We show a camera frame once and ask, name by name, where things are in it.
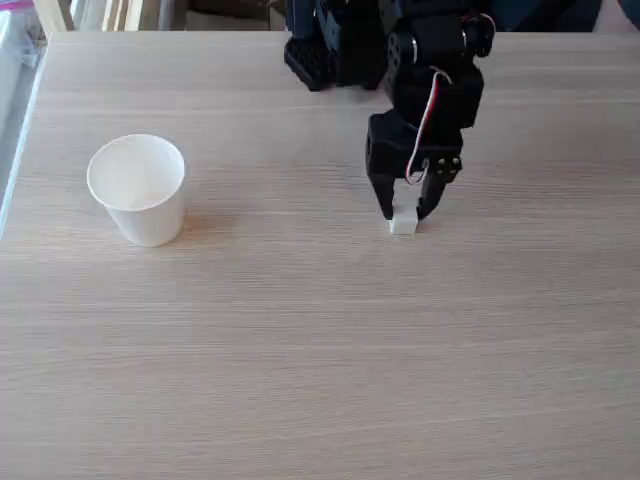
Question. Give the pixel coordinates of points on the white cube block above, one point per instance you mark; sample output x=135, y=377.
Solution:
x=404, y=222

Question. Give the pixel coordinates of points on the person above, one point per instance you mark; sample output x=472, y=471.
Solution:
x=550, y=15

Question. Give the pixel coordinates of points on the brown cardboard box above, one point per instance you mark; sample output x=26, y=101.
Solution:
x=230, y=17

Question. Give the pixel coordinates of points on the white paper cup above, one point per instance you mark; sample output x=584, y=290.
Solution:
x=140, y=190

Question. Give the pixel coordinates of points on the light wooden chair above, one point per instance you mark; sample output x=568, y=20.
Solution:
x=100, y=15

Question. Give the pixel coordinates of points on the clear plastic storage box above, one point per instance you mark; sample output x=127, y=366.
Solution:
x=17, y=35

